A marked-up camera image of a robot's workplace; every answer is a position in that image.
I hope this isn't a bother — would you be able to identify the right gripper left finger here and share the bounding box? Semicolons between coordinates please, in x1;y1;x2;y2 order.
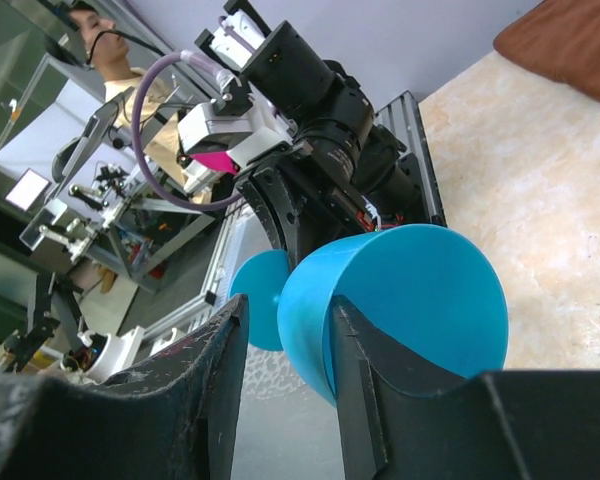
0;295;249;479

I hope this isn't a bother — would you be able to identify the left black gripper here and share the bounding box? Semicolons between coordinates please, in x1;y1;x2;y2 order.
236;149;410;270

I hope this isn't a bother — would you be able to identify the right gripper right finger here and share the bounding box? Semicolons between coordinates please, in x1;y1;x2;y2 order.
330;296;600;479

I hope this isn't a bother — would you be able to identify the blue wine glass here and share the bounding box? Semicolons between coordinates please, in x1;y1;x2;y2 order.
230;224;509;403

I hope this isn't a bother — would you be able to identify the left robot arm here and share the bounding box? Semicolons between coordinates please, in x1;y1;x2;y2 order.
179;1;446;266

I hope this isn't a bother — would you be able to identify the person in background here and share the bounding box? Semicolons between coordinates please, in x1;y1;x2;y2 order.
68;1;187;186

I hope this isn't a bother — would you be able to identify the brown folded cloth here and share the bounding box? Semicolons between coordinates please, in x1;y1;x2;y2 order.
493;0;600;102

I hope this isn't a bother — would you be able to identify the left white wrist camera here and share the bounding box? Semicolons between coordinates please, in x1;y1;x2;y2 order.
176;93;296;194

